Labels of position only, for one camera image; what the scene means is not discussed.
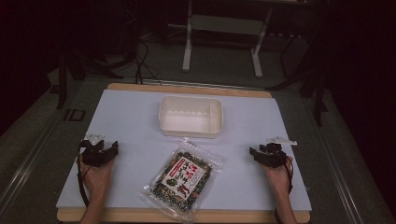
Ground clear dried vegetable packet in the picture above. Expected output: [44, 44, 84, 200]
[139, 137, 224, 224]

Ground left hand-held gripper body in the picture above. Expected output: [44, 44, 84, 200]
[81, 133, 114, 168]

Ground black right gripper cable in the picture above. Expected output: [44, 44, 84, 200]
[285, 156, 295, 195]

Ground black floor plate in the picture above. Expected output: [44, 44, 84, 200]
[63, 108, 86, 122]

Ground white plastic container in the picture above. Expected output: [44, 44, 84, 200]
[158, 94, 224, 139]

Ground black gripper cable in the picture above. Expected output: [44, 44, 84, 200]
[76, 146, 92, 209]
[285, 156, 295, 195]

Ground white metal stand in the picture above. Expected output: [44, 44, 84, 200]
[181, 0, 276, 79]

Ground white table mat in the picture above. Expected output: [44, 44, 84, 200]
[55, 89, 313, 213]

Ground black floor cables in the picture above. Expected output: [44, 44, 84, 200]
[133, 38, 163, 86]

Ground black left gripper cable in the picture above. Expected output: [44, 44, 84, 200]
[76, 146, 92, 209]

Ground person's right hand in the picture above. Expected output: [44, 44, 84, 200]
[262, 155, 294, 198]

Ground black stand leg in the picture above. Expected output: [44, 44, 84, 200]
[55, 54, 69, 110]

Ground person's left hand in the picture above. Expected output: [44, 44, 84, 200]
[78, 154, 116, 200]

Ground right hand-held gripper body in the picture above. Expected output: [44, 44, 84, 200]
[260, 135, 299, 170]

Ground metal floor rail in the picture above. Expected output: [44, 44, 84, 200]
[141, 78, 267, 91]

